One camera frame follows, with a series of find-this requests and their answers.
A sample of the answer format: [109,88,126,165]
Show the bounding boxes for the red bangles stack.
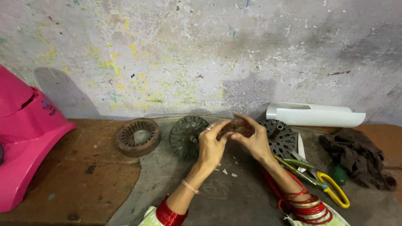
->
[156,195,189,226]

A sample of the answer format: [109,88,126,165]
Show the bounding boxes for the red and gold bangles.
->
[278,187,333,225]

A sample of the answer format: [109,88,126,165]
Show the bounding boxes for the green screwdriver handle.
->
[329,163,347,187]

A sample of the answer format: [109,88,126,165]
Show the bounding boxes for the white paper scraps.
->
[214,155,239,178]

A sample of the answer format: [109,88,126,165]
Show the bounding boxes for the white patterned left sleeve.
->
[138,206,167,226]

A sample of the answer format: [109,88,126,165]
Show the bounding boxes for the dark slotted stator disc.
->
[169,116,210,159]

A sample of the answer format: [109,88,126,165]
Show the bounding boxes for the person's right hand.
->
[230,113,274,163]

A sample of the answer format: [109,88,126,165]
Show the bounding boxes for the yellow handled scissors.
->
[274,155,350,209]

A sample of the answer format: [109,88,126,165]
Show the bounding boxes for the dark brown cloth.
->
[318,128,397,191]

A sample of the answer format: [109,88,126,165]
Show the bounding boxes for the pink thread wristband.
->
[181,179,200,195]

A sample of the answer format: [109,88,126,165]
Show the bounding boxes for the white patterned right sleeve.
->
[284,202,350,226]

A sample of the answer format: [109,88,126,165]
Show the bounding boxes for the white rolled plastic sheet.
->
[266,101,367,128]

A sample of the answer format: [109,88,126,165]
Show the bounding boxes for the pink plastic housing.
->
[0,64,77,213]

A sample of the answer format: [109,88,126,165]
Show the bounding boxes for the person's left hand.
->
[197,120,235,172]

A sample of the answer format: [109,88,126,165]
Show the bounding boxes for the brown copper wire coil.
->
[220,118,255,139]

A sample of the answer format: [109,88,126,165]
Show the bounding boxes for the white patterned sleeve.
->
[138,206,167,226]
[284,202,350,226]

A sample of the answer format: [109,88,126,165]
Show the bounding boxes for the white paper strip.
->
[296,132,307,174]

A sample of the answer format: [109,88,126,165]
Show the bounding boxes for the rusty brown stator ring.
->
[116,118,161,158]

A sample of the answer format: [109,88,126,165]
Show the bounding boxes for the dark perforated metal disc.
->
[258,119,298,158]

